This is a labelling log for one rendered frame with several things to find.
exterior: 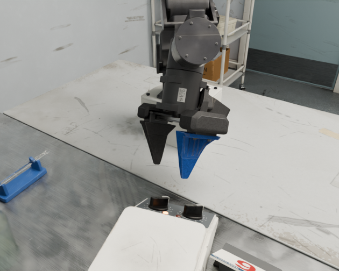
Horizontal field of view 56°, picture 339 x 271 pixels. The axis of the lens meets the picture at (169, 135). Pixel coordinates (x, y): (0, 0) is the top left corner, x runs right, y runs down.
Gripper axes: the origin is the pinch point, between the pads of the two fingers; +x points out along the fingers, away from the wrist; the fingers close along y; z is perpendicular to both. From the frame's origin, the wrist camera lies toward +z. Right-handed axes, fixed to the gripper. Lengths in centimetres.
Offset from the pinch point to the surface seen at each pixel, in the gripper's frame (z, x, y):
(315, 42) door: 221, -83, 157
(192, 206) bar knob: 2.5, 7.9, -4.2
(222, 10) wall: 168, -110, 230
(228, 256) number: 6.5, 13.7, -9.4
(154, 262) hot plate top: -6.8, 12.1, -11.4
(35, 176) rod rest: -16.6, 10.9, 22.9
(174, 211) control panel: 1.2, 9.5, -1.5
